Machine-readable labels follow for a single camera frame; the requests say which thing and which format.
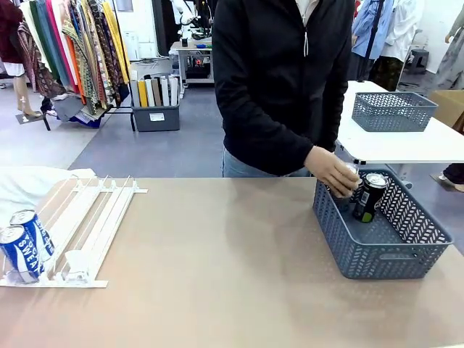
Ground white side table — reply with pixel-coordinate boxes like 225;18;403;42
335;80;464;189

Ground gray storage bin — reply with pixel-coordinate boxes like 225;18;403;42
130;104;181;133

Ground black plastic stool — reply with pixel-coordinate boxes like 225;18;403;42
411;49;431;76

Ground blue Pocari Sweat can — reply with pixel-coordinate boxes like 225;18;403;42
0;224;46;284
9;209;57;262

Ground yellow fabric bolt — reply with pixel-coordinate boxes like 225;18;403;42
137;80;149;108

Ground black drink can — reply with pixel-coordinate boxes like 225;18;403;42
328;162;363;211

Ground white can dispenser rack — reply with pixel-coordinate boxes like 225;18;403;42
0;175;149;289

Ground gray plastic lattice basket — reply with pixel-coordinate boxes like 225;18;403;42
351;91;439;133
312;168;454;280

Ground mannequin with white coat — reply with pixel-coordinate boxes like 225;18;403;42
369;0;425;91

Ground orange hanging garment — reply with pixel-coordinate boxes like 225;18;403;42
64;43;88;106

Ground brown patterned hanging garment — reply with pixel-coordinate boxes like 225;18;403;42
86;0;123;106

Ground bystander leg with shoe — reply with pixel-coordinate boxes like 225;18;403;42
431;162;464;193

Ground teal hanging garment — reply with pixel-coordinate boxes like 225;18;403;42
28;0;72;90

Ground brown paisley hanging garment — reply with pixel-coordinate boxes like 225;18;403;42
16;21;66;99

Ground person in black jacket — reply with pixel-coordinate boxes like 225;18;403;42
212;0;358;178

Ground white air purifier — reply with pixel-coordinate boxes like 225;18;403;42
121;30;141;62

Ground black clothes rack frame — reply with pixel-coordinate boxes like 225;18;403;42
43;0;138;132

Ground person's right hand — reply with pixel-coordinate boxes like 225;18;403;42
304;145;362;199

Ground cream hanging garment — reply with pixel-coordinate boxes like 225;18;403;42
20;0;48;70

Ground yellow hanging garment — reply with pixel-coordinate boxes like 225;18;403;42
101;0;131;86

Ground mannequin with maroon top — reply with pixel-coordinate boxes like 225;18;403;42
0;0;43;119

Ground black Pepsi can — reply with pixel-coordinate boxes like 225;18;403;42
352;173;389;223

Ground person's left forearm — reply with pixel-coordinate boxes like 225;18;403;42
328;83;353;153

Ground metal equipment cart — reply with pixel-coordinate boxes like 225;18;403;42
169;39;215;87

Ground white fabric bolt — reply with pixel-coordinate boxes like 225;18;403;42
129;70;141;108
144;75;156;108
167;75;179;107
159;75;170;107

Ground gray fabric pile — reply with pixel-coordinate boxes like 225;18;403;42
52;94;99;123

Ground pink hanging garment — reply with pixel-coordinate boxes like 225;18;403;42
43;0;80;94

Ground mannequin with gray dress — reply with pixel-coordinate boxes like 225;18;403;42
433;5;464;91

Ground person's right forearm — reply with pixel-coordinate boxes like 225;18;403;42
231;119;315;177

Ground brown cardboard box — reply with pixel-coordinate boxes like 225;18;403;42
429;89;464;133

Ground beige patterned hanging garment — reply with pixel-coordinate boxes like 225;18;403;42
60;14;101;109

